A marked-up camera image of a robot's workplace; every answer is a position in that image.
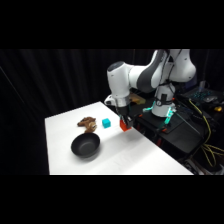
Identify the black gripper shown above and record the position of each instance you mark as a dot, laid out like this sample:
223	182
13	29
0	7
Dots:
122	110

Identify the red cube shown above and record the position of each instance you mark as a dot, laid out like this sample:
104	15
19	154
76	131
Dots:
125	126

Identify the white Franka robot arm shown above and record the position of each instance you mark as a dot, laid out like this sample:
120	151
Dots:
120	80

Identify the cyan cube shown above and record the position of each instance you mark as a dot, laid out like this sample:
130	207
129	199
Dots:
106	123

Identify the black bowl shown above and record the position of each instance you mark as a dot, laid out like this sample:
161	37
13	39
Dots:
85	145

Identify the brown plush toy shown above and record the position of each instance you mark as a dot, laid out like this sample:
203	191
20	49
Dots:
88	123

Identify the black robot stand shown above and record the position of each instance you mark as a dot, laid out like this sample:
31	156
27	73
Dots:
180	133

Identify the teal backlit keyboard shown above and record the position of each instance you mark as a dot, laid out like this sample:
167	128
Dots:
206	94

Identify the small yellow device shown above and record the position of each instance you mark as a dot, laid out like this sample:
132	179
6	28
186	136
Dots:
218	108

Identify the black curtain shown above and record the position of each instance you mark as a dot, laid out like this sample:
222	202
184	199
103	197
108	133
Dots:
36	83

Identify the tan wrist mount piece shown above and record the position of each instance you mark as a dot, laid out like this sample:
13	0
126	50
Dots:
136	98

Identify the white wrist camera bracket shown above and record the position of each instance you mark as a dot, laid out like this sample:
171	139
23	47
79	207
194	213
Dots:
109	100

